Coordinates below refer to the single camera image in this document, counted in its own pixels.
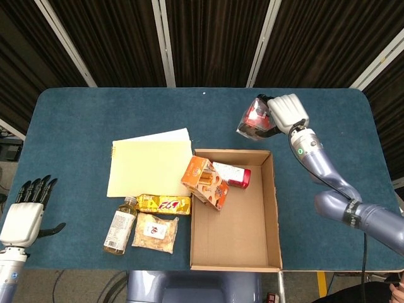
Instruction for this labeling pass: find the white metal table leg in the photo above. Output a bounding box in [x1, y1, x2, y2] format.
[277, 271, 287, 303]

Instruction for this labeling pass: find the blue felt table cover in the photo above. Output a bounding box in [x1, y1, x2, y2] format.
[6, 87, 400, 273]

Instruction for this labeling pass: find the blue-grey robot torso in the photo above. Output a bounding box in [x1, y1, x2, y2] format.
[126, 270, 263, 303]

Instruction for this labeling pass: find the clear red snack cup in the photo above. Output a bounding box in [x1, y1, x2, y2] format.
[236, 97, 276, 140]

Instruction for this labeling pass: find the person in black clothes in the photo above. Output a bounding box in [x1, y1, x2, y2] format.
[318, 282, 404, 303]

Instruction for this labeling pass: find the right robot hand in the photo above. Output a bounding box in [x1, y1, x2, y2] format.
[256, 93, 310, 139]

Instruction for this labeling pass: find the gold biscuit packet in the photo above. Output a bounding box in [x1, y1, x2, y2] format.
[135, 193, 193, 216]

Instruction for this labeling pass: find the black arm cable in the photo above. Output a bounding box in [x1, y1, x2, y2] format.
[288, 124, 369, 303]

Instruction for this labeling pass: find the yellow tea bottle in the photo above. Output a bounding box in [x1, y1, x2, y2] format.
[103, 196, 139, 255]

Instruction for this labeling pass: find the red juice bottle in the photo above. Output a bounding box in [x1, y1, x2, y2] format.
[211, 161, 252, 189]

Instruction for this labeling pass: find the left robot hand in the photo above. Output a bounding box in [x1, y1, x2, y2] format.
[0, 175, 67, 250]

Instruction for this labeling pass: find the orange snack carton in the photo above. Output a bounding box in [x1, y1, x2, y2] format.
[181, 157, 230, 211]

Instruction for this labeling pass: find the black floor cable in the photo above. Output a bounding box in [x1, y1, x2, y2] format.
[52, 270, 128, 303]

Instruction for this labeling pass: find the open cardboard box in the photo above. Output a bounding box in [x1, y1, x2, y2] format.
[189, 148, 283, 272]

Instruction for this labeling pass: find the clear bag of pastries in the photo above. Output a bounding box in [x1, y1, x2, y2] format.
[131, 211, 180, 254]

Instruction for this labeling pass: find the white partition post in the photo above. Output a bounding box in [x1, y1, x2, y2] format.
[246, 0, 282, 88]
[33, 0, 97, 88]
[151, 0, 176, 88]
[348, 30, 404, 91]

